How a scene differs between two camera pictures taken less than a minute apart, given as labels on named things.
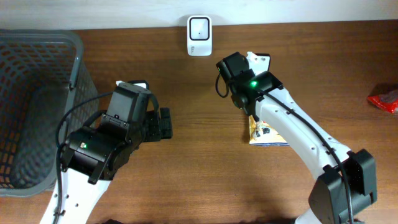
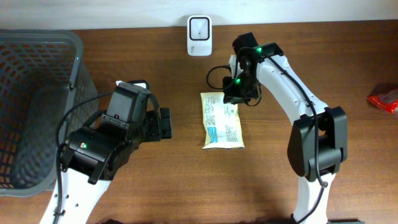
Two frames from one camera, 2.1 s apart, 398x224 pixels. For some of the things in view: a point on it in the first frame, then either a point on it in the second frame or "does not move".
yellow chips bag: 262,134 to 222,124
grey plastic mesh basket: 43,72 does not move
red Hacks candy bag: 388,101 does not move
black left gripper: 153,118 does not move
